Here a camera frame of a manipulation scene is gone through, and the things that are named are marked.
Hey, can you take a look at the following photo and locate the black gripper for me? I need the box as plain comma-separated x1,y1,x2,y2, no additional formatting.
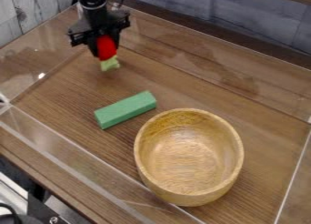
67,10,130,57

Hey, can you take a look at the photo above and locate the red plush fruit green stem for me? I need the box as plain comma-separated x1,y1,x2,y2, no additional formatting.
96,35,119,72

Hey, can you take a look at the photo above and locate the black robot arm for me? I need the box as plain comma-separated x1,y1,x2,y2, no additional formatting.
67,0,130,57

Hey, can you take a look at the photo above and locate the green rectangular block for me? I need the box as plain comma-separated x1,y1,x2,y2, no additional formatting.
94,91,156,129

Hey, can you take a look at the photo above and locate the wooden oval bowl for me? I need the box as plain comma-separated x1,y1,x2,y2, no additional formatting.
134,108,244,207

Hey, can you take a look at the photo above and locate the clear acrylic tray enclosure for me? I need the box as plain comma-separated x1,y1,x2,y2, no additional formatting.
0,2,311,224

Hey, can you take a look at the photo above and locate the black clamp mount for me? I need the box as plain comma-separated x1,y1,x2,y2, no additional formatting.
0,192,72,224

